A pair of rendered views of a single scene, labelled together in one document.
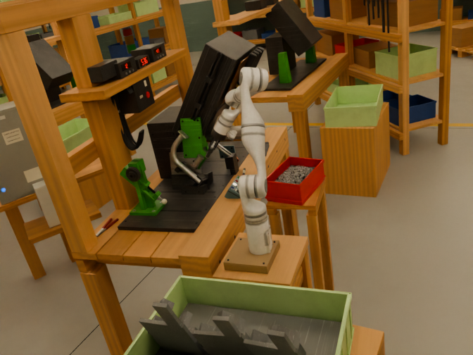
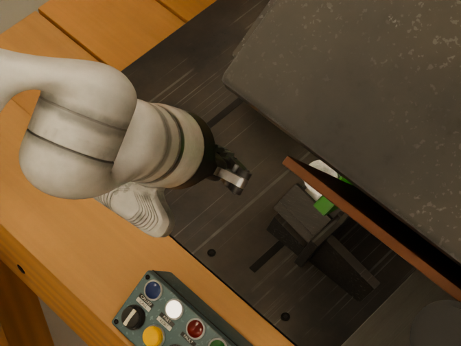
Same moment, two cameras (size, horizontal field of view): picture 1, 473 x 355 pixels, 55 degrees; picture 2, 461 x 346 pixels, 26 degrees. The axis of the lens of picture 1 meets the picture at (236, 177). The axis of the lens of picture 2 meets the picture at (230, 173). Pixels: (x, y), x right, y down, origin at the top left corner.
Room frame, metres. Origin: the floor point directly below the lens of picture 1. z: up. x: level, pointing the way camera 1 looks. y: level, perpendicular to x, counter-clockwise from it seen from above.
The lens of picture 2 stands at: (2.31, -0.44, 1.98)
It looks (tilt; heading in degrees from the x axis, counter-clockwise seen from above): 56 degrees down; 112
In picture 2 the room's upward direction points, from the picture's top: straight up
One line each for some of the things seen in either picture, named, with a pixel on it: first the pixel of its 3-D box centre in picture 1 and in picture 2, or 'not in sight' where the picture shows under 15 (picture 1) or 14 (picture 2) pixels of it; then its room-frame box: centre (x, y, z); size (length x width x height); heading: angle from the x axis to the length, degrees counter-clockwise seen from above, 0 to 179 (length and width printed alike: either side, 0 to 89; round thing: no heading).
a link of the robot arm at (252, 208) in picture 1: (252, 195); not in sight; (1.55, -0.05, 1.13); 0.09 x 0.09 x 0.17; 74
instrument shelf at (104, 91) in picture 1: (131, 72); not in sight; (2.46, 0.45, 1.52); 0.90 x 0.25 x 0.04; 158
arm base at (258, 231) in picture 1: (257, 230); not in sight; (1.55, -0.05, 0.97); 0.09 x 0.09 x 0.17; 71
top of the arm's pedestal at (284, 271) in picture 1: (262, 259); not in sight; (1.55, -0.04, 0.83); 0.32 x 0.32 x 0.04; 65
